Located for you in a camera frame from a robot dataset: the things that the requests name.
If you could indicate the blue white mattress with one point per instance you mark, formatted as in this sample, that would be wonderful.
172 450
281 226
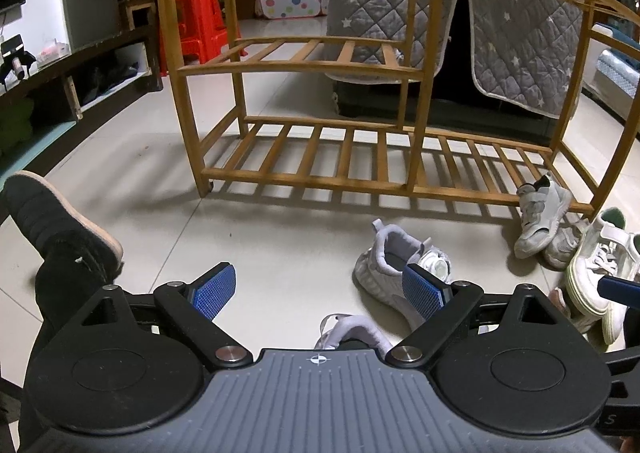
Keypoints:
617 73

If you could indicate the small wooden stool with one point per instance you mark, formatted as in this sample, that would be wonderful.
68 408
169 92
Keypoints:
140 3

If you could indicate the dark wooden cabinet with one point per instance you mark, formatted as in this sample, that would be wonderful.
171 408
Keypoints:
50 70

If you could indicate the grey quilted star blanket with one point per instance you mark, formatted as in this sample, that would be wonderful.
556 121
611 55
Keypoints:
380 8
525 33

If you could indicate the lavender dial sneaker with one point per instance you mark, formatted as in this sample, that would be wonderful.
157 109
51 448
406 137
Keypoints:
350 328
380 263

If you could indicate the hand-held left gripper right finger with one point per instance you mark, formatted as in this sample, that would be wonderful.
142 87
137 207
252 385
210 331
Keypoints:
420 293

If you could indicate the white beige velcro sneaker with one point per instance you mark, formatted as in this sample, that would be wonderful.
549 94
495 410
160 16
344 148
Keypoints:
562 305

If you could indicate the pink white object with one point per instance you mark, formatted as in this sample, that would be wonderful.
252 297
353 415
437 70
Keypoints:
54 51

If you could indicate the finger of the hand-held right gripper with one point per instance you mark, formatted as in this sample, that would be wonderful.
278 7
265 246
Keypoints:
620 289

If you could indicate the black slipper tan sole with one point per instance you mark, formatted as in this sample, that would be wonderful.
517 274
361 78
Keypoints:
45 213

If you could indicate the black device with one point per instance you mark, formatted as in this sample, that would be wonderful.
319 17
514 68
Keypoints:
12 50

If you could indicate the wooden shoe rack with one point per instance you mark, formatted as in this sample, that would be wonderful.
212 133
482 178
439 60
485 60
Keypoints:
300 181

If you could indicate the white grey velcro sneaker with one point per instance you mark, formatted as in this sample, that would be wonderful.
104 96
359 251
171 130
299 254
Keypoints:
537 218
562 245

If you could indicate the person's black trouser leg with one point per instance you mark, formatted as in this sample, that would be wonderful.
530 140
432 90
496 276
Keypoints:
65 283

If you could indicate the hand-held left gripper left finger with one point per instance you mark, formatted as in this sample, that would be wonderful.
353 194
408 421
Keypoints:
215 293

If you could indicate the red plastic stool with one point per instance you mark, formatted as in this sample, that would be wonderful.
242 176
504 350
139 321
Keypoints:
195 28

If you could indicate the dark cloth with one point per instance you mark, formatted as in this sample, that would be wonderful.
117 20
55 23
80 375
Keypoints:
110 80

